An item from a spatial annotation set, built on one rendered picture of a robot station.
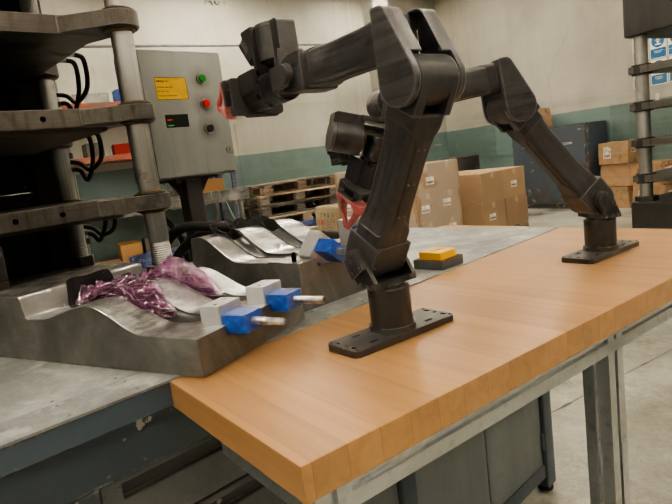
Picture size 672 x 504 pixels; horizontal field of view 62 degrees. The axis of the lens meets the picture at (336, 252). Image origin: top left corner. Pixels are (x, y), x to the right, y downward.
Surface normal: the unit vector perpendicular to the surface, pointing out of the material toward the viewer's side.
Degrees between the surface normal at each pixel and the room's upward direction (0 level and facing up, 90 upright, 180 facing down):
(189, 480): 90
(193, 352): 90
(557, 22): 90
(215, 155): 90
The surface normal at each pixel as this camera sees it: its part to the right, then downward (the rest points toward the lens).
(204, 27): 0.52, 0.07
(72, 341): -0.48, 0.20
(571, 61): -0.84, 0.19
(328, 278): 0.69, 0.03
